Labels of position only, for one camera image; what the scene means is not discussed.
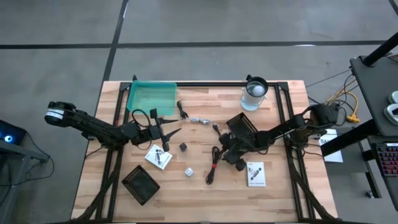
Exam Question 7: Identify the long black red-tied cable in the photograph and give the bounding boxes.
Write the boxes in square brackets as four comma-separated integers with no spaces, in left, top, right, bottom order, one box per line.
[205,146,222,185]

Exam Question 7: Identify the thin black USB cable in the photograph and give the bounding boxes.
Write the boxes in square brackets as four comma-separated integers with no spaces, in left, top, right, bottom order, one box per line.
[176,100,189,121]

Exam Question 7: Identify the black perforated plastic basket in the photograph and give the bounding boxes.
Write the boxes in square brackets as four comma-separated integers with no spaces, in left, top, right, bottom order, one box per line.
[226,112,259,141]
[121,164,161,207]

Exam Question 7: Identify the white cylindrical desk lamp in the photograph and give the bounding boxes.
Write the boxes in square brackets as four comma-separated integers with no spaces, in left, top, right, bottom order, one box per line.
[240,74,269,112]

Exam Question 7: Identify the yellow floor cable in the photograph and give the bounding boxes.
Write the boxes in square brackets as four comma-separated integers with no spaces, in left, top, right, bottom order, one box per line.
[325,79,361,124]

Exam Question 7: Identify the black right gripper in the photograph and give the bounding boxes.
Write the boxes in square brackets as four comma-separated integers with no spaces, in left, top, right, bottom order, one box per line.
[218,133,250,172]

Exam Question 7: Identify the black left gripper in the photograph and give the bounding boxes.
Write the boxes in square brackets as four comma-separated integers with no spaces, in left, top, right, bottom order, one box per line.
[136,108,182,152]

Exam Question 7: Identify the black aluminium table frame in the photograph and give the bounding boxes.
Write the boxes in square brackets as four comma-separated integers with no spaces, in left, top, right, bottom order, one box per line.
[73,81,338,224]

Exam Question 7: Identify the white product box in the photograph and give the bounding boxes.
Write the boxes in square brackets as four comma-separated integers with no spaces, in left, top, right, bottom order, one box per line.
[144,144,174,171]
[246,161,267,188]

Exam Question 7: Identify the black backlit keyboard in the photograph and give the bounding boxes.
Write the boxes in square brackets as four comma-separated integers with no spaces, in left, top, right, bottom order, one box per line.
[375,142,398,177]

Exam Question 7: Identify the white braided USB cable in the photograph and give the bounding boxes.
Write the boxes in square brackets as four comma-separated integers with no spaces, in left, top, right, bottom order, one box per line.
[188,116,211,125]

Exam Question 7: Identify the teal translucent plastic bin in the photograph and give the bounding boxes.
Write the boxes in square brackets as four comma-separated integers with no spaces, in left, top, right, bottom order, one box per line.
[126,80,178,116]

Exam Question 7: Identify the black computer with blue light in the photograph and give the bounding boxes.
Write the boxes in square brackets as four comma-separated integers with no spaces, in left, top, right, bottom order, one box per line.
[0,119,27,146]

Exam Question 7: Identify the white paper sheet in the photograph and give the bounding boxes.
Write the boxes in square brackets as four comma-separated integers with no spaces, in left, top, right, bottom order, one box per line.
[318,128,344,164]

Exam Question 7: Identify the dark side desk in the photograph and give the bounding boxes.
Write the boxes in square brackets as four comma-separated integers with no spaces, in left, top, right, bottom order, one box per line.
[349,54,398,138]

